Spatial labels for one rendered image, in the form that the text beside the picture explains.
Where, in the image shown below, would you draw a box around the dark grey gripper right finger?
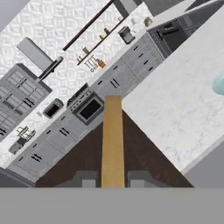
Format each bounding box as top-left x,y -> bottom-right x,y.
127,170 -> 172,188

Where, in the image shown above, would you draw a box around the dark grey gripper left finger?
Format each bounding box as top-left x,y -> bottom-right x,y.
55,170 -> 99,188

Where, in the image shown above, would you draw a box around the grey toaster oven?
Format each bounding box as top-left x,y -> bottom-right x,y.
42,97 -> 65,119

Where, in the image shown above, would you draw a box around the dark grey toaster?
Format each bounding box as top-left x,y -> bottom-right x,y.
8,137 -> 29,156

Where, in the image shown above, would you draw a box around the pale blue plate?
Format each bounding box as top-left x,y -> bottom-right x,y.
212,69 -> 224,97

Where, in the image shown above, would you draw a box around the grey lower cupboard run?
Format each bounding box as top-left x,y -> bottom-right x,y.
92,32 -> 166,100
5,108 -> 90,183

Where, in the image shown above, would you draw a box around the grey stove with oven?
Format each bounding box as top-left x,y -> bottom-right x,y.
66,83 -> 106,127

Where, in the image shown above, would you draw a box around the grey glass-front upper cupboards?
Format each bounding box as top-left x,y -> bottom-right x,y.
0,62 -> 53,144

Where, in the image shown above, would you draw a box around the wooden knife block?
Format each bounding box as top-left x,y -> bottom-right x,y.
97,59 -> 107,70

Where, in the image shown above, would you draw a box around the grey range hood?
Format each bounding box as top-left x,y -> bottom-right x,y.
16,36 -> 65,81

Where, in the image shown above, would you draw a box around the black coffee machine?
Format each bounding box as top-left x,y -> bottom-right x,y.
117,25 -> 137,46

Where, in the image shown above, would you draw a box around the small olive jar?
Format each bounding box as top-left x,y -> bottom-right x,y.
143,16 -> 153,27

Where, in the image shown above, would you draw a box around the wire dish stand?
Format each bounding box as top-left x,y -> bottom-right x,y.
15,125 -> 37,140

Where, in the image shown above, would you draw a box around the dark rail with hanging tools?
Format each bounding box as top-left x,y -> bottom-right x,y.
76,17 -> 124,74

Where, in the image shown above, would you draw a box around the dark built-in wall oven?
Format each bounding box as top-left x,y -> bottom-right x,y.
146,11 -> 207,59

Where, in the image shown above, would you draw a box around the dark wall shelf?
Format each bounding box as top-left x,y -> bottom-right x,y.
62,0 -> 116,52

